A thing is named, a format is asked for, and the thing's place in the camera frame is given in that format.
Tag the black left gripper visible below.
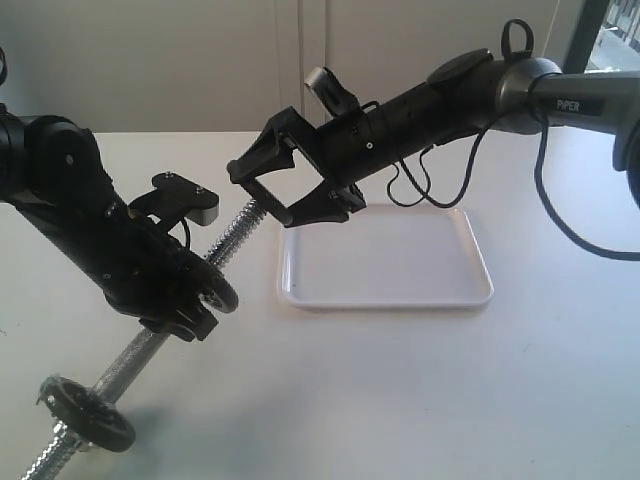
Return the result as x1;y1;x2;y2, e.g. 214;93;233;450
82;201;220;342

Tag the white rectangular plastic tray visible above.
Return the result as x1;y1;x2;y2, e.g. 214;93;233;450
277;204;494;310

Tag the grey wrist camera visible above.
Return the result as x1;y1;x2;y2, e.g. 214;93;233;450
129;171;220;233
304;66;360;118

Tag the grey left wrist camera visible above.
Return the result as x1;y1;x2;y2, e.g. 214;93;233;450
129;171;220;233

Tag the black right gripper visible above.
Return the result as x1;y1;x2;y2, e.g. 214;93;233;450
227;105;396;226

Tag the chrome spin-lock collar nut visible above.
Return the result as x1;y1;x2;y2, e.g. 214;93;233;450
64;430;94;452

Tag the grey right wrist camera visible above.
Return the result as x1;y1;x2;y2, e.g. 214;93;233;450
304;66;360;118

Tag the black window frame post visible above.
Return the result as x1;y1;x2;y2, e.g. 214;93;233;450
561;0;610;74

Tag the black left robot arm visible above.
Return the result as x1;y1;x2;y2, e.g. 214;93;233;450
1;110;219;341

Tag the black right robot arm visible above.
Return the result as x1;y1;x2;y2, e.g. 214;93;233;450
227;49;639;227

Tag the chrome threaded dumbbell bar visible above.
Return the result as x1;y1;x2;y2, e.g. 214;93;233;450
19;200;267;479

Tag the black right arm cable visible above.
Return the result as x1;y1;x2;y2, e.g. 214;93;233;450
385;18;640;262

